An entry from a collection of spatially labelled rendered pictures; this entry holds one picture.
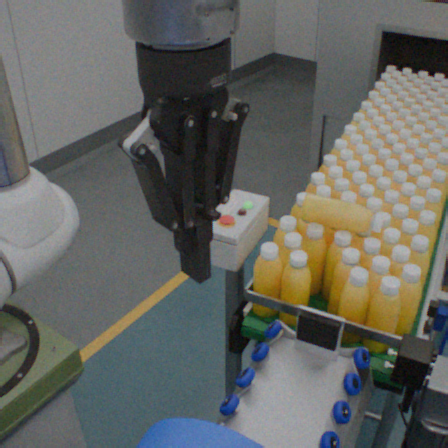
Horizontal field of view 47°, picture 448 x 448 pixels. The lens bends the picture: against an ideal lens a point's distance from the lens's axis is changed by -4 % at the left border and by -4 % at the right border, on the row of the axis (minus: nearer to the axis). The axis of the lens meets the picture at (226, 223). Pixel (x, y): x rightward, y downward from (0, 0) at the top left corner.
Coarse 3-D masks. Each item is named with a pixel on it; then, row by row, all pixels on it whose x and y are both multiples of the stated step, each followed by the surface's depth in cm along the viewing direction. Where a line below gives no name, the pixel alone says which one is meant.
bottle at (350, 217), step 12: (312, 204) 126; (324, 204) 125; (336, 204) 125; (348, 204) 125; (312, 216) 127; (324, 216) 125; (336, 216) 124; (348, 216) 123; (360, 216) 123; (372, 216) 124; (336, 228) 127; (348, 228) 125; (360, 228) 124; (372, 228) 124
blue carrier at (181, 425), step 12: (168, 420) 71; (180, 420) 70; (192, 420) 69; (156, 432) 70; (168, 432) 69; (180, 432) 68; (192, 432) 67; (204, 432) 67; (216, 432) 66; (228, 432) 66; (144, 444) 70; (156, 444) 68; (168, 444) 66; (180, 444) 66; (192, 444) 65; (204, 444) 65; (216, 444) 65; (228, 444) 65; (240, 444) 65; (252, 444) 65
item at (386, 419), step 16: (432, 272) 144; (240, 304) 135; (240, 320) 133; (240, 336) 136; (240, 352) 142; (384, 384) 137; (400, 400) 164; (368, 416) 174; (384, 416) 170; (384, 432) 174
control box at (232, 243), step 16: (240, 192) 140; (224, 208) 134; (256, 208) 134; (224, 224) 128; (240, 224) 128; (256, 224) 134; (224, 240) 125; (240, 240) 126; (256, 240) 137; (224, 256) 128; (240, 256) 129
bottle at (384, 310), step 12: (372, 300) 115; (384, 300) 112; (396, 300) 112; (372, 312) 115; (384, 312) 113; (396, 312) 113; (372, 324) 116; (384, 324) 115; (396, 324) 116; (372, 348) 119; (384, 348) 119
